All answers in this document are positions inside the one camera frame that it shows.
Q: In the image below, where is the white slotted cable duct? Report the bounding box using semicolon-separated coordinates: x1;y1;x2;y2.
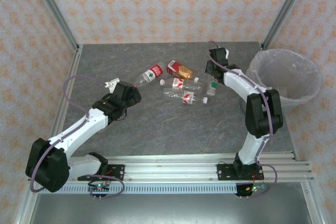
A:
61;183;238;195

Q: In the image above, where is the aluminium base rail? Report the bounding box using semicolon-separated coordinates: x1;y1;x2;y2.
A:
27;152;315;183

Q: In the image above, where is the aluminium table side rail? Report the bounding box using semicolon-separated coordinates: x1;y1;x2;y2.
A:
285;119;325;224
14;44;84;224

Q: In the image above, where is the aluminium frame post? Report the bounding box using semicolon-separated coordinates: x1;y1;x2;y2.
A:
27;0;80;51
261;0;313;49

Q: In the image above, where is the clear bottle red label red cap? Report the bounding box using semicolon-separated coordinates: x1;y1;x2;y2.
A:
133;61;165;88

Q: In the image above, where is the red and gold carton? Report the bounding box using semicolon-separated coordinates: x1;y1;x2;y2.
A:
166;60;200;82

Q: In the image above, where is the small bottle frosted wide cap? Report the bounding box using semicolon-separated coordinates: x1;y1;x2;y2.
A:
206;76;219;97

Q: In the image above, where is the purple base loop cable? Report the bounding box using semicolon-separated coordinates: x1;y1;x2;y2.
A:
89;174;125;200

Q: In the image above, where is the small circuit board with led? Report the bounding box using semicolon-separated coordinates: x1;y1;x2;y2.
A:
88;182;111;193
237;183;268;196

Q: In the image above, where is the grey metal shelf panel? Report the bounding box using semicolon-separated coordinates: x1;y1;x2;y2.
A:
28;194;313;224

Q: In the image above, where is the clear bottle red white label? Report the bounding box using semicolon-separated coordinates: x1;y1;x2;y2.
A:
159;77;204;92
162;88;208;105

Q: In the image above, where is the white mesh trash bin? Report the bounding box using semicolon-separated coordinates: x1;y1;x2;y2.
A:
245;48;322;104

